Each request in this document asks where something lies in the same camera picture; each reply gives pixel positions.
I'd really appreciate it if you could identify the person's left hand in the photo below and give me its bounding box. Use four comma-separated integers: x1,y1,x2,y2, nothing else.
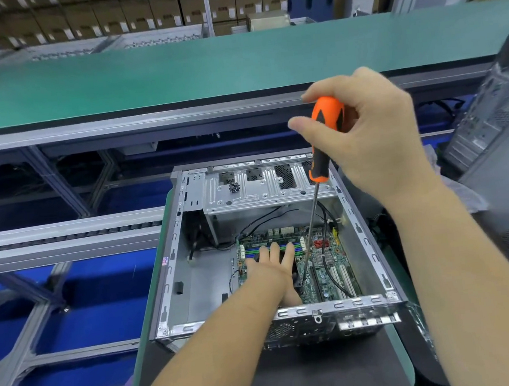
241,239,304,313

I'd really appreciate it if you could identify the stack of cardboard boxes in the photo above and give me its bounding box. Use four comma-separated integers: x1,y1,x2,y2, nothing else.
0,0,296,50

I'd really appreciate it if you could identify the green RAM stick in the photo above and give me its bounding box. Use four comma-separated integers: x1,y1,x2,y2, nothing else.
238,235,298,255

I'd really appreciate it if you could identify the black cable loop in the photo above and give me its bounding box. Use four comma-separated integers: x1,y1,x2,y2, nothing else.
415,98,466,129

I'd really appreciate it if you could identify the green motherboard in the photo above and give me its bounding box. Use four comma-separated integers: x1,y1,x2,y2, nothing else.
226,218,365,314

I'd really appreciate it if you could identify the person's right hand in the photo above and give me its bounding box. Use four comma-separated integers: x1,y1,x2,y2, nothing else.
281,59,444,220

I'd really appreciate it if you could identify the green conveyor belt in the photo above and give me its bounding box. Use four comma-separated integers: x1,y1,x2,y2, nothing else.
0,0,509,135

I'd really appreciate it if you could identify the grey computer tower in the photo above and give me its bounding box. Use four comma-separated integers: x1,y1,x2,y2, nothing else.
423,23,509,177

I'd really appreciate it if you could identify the person's left forearm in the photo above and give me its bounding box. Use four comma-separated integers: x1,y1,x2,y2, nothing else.
110,269,299,386

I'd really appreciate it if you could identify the black and silver computer case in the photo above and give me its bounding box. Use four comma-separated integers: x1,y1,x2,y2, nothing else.
132,142,412,359

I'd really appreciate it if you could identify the orange handled screwdriver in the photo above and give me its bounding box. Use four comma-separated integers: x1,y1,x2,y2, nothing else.
279,94,364,276

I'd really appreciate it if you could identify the aluminium roller conveyor rail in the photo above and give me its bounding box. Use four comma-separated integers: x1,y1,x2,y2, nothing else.
0,206,168,275

